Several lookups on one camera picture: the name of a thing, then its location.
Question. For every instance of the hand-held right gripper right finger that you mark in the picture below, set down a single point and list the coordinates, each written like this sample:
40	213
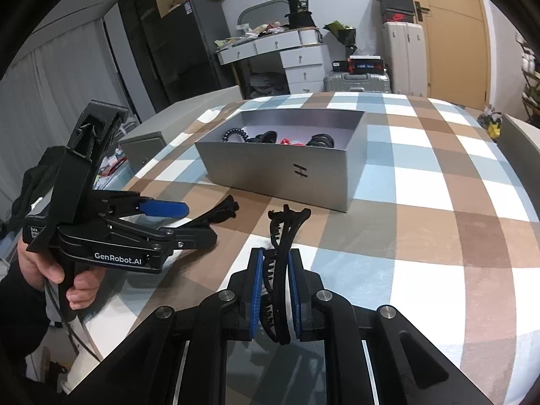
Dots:
295	295

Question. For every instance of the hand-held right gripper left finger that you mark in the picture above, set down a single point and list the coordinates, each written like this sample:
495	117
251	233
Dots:
255	295

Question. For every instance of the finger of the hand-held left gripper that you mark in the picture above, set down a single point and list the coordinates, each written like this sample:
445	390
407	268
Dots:
185	238
164	209

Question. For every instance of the black banana hair clip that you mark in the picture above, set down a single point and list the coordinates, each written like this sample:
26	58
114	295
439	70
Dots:
211	218

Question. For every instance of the black hair claw clip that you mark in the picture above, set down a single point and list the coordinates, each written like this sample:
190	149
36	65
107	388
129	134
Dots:
280	257

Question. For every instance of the grey cardboard box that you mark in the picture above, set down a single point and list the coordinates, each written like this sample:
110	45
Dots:
287	177

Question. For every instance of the red cartoon hair clip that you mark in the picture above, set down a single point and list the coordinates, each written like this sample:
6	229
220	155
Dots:
289	141

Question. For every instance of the person's left forearm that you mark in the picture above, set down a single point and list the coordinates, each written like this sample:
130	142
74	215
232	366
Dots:
21	337

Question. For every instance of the person's left hand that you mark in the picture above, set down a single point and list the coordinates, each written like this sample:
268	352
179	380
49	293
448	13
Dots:
84	289

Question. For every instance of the dark clothes pile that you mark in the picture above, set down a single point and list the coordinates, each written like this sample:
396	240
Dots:
38	177

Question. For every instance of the grey box lid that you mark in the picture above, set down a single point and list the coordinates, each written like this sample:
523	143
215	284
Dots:
181	118

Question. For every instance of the small black hair clip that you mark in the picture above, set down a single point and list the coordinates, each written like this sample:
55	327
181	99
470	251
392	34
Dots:
265	137

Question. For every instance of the plaid bed sheet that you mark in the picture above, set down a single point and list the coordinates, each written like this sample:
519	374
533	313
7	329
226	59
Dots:
422	240

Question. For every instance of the white curtain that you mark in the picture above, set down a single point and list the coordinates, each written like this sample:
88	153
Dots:
50	93

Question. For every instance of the black hair scrunchie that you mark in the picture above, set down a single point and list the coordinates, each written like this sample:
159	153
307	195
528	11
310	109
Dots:
320	140

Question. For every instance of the black wardrobe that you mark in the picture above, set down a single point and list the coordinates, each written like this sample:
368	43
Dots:
147	50

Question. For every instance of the grey clothes under desk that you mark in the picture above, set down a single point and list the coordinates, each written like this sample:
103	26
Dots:
268	85

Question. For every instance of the dark grey refrigerator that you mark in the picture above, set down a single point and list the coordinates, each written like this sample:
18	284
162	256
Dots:
209	42

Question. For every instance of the pile of papers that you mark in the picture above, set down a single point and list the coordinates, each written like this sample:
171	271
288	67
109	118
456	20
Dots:
253	33

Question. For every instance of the white desk with drawers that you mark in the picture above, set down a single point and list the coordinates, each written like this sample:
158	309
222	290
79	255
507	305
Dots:
301	59

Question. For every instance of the silver suitcase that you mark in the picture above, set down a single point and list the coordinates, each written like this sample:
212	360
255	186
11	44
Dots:
358	82

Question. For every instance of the small black box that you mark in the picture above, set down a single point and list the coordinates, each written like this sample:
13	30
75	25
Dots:
339	66

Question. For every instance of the black cylindrical container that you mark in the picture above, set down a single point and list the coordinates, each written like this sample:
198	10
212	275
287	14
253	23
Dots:
300	10

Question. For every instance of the black and red box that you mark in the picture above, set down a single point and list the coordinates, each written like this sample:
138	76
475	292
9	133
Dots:
366	64

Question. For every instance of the dark wrapped bouquet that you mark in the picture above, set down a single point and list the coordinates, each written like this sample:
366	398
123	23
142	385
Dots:
341	33

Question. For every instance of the white suitcase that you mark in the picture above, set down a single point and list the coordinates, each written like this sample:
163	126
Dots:
405	59

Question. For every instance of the yellow and black bag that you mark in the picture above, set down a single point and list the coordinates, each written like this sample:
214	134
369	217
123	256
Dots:
494	124

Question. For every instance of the grey bed board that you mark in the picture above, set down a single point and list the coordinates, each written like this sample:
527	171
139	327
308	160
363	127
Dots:
521	143

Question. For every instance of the black shoe box red logo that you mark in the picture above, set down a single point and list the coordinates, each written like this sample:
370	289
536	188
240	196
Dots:
398	17

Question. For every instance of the wooden door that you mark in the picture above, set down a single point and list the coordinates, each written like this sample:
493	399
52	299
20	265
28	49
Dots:
453	38

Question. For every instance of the plain black shoe box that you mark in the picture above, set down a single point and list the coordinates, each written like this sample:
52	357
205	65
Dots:
396	4

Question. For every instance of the shoe rack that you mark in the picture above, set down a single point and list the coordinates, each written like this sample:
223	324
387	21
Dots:
529	80

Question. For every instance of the grey arched frame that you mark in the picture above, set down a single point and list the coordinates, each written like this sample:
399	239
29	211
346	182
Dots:
257	8

